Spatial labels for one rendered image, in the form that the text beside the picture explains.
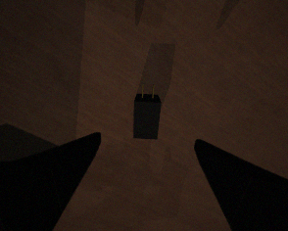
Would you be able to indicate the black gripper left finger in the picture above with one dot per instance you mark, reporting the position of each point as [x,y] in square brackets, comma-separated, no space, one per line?
[34,191]

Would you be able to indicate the black two-prong charger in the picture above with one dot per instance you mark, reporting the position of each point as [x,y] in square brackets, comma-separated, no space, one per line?
[147,109]

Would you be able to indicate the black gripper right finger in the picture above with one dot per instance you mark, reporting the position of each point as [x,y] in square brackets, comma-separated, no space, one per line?
[251,198]

